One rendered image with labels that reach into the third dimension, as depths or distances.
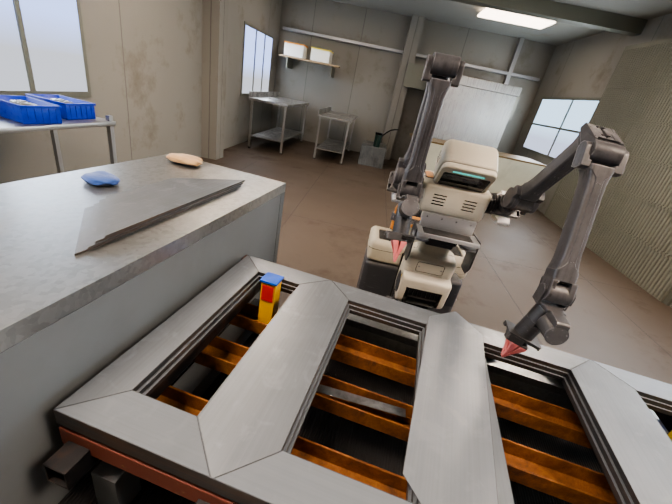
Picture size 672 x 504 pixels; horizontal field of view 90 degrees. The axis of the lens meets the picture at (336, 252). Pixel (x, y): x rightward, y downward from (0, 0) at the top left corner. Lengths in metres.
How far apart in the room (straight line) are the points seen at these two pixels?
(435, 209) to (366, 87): 8.13
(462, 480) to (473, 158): 1.02
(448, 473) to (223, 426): 0.45
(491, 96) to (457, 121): 0.77
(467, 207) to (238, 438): 1.15
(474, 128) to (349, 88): 3.31
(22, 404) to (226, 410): 0.35
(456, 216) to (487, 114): 6.82
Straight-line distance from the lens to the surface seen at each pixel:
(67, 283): 0.84
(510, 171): 7.44
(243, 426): 0.78
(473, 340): 1.18
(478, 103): 8.17
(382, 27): 9.56
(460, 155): 1.38
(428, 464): 0.81
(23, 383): 0.84
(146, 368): 0.90
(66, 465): 0.89
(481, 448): 0.89
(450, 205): 1.45
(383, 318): 1.15
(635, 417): 1.27
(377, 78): 9.46
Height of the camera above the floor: 1.49
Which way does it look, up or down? 26 degrees down
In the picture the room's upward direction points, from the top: 12 degrees clockwise
